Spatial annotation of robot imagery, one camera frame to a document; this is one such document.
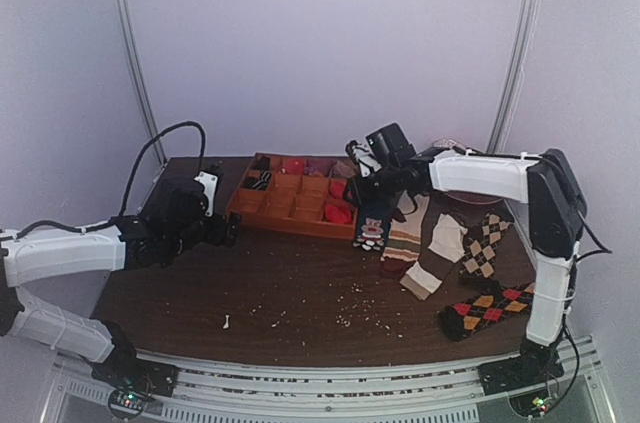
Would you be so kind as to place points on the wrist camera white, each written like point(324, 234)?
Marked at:
point(209, 182)
point(363, 157)

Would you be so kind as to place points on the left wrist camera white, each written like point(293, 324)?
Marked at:
point(209, 182)

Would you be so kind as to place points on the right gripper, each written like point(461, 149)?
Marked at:
point(362, 188)

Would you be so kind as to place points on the wooden divided organizer tray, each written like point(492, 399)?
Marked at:
point(294, 201)

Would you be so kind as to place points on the white brown sock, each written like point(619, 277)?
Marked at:
point(427, 274)

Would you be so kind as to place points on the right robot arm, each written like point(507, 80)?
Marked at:
point(545, 183)

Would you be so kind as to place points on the black red argyle sock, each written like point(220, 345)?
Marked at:
point(493, 305)

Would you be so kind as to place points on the right aluminium post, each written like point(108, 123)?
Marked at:
point(514, 76)

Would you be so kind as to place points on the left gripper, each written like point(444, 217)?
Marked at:
point(216, 235)

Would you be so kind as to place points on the left aluminium post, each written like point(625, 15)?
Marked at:
point(135, 68)

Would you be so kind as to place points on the aluminium table rail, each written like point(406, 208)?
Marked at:
point(211, 391)

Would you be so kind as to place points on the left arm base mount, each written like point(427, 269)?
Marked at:
point(135, 387)

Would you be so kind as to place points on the green reindeer sock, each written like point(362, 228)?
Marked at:
point(372, 226)

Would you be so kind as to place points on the cream striped sock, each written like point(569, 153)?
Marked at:
point(403, 244)

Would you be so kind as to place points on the aluminium post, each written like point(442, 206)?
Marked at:
point(514, 76)
point(135, 68)

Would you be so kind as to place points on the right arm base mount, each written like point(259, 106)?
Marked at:
point(525, 379)

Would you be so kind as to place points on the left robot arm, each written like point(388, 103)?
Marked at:
point(181, 216)

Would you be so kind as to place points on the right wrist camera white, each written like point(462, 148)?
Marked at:
point(363, 157)

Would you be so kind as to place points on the brown argyle sock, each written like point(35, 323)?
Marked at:
point(480, 247)

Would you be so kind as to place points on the patterned white bowl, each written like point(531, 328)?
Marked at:
point(448, 144)

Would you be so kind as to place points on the red plate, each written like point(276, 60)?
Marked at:
point(473, 198)

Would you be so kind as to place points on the rolled red sock in tray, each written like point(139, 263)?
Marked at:
point(337, 189)

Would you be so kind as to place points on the black white sock in tray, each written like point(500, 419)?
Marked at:
point(258, 183)

